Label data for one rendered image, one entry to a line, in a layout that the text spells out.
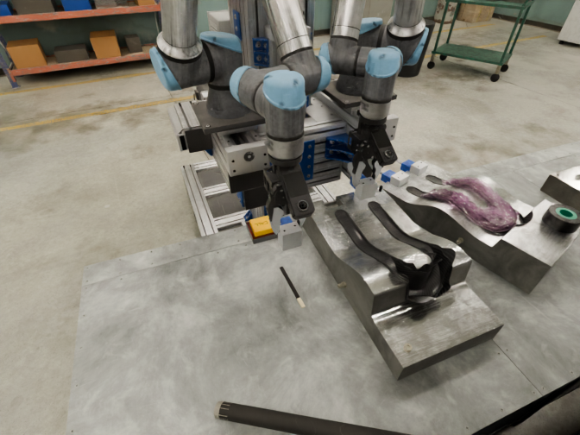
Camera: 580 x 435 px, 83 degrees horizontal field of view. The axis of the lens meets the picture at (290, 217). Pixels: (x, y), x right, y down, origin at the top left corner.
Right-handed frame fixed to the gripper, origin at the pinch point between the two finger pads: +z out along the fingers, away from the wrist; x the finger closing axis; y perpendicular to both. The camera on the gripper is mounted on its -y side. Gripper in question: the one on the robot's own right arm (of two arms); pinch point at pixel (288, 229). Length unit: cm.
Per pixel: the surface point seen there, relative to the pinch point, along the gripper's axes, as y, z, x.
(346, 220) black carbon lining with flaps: 4.2, 6.9, -18.9
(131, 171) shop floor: 204, 95, 60
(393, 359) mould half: -32.8, 10.9, -10.1
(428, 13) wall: 582, 79, -534
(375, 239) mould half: -5.4, 6.7, -22.5
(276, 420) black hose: -35.1, 9.5, 15.8
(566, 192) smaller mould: -6, 11, -96
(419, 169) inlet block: 19, 7, -55
